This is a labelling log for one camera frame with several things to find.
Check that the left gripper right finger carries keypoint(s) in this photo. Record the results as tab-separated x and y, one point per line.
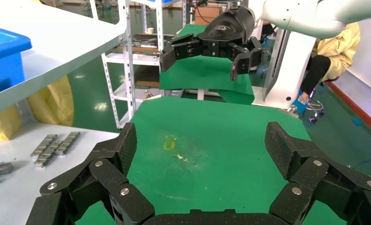
309	167

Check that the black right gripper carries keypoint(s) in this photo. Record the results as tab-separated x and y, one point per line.
229	28

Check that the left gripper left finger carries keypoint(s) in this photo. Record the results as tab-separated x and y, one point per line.
108	174

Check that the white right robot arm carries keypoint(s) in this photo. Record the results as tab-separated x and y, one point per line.
303	15

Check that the green cloth on background table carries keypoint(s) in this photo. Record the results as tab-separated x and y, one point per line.
204	74

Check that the brown cardboard box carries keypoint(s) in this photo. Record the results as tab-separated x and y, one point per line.
207	14

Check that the silver binder clip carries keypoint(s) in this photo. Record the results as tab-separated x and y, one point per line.
149	94
292	111

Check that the stool with caster wheels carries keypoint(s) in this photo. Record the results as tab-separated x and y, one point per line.
315	108

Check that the small blue floor object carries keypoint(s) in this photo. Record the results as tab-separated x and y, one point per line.
356	121

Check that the white paper cup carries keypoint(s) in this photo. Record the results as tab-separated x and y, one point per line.
150	30

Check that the white rack shelf board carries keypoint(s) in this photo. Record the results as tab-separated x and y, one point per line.
142	59

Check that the white robot body column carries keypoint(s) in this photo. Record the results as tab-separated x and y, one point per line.
284	71

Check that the green table mat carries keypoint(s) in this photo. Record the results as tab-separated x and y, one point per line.
210	143

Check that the yellow plastic bag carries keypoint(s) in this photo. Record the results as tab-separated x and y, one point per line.
52	102

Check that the person in yellow coat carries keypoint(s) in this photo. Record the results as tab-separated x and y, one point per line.
337	52

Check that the blue plastic bin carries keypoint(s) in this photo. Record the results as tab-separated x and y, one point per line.
2	59

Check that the white slotted rack post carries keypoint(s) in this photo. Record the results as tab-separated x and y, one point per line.
128	71
160	18
108	90

